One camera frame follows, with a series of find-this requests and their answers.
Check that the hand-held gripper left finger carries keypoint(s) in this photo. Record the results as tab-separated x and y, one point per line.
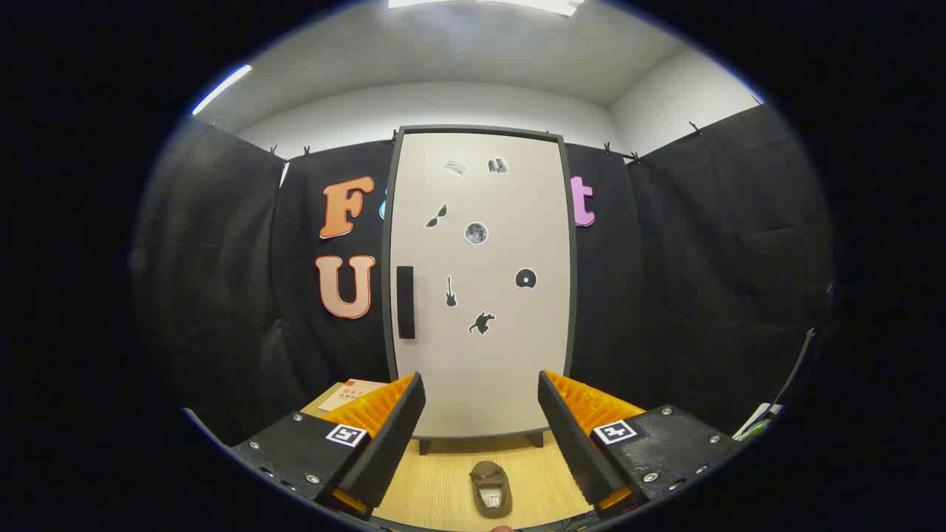
392	451

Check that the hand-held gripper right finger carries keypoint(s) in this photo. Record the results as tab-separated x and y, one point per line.
573	451

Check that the dark grey shoe cabinet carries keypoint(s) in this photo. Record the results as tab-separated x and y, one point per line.
425	446

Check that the brown fuzzy shoe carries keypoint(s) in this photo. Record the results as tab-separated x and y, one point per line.
484	471

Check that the beige shoe cabinet door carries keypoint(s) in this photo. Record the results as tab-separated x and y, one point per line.
502	369

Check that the black backdrop cloth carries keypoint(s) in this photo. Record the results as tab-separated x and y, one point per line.
665	295

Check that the white paper sheet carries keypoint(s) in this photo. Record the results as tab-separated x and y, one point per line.
752	420

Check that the long ceiling light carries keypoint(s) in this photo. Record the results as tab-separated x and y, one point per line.
222	89
547	6

